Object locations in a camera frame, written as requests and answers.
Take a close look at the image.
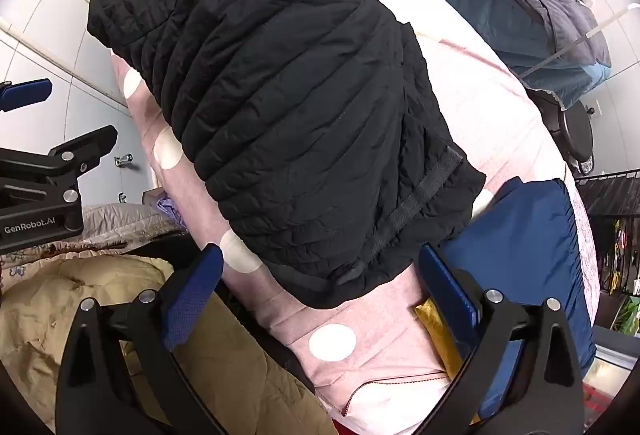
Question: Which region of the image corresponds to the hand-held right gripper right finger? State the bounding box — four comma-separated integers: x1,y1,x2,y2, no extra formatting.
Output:
415,242,586,435

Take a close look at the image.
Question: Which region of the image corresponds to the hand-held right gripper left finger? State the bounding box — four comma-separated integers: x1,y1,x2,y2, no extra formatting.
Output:
55,242,228,435

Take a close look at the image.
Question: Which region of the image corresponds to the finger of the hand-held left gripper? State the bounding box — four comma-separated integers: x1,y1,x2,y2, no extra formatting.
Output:
0,78,53,113
0,125,118,208

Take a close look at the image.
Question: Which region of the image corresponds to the black quilted jacket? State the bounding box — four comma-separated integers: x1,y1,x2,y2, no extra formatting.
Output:
86,0,487,311

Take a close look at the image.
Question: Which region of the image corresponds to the yellow cloth piece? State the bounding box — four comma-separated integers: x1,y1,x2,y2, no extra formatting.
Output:
414,297,466,383

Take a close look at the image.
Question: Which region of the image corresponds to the beige quilt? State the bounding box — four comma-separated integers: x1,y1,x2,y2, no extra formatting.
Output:
0,255,336,435

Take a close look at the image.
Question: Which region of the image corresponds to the grey patterned quilt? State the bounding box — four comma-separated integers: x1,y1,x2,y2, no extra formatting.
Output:
0,202,186,266

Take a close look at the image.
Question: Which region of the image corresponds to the purple cloth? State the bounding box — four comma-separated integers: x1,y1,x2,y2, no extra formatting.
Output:
152,195,188,231

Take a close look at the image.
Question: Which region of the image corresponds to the navy blue cloth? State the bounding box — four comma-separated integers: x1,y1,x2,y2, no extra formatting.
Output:
442,178,598,421

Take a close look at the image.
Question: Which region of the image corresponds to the green plant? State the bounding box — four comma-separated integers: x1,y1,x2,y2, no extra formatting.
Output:
620,299,640,332

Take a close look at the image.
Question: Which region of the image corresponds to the black chair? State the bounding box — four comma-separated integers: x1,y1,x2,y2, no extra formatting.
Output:
525,88,596,176

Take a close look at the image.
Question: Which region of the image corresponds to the pink polka dot bedsheet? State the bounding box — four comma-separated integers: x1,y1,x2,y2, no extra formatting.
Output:
110,0,598,421

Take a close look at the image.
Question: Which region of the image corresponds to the teal bed skirt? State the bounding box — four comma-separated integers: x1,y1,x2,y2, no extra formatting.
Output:
357,0,613,111

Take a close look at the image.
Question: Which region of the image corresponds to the black wire rack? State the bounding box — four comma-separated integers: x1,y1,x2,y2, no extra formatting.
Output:
575,170,640,331

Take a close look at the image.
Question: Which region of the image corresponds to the white rail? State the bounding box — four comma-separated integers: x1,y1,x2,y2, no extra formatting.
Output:
520,4,640,80

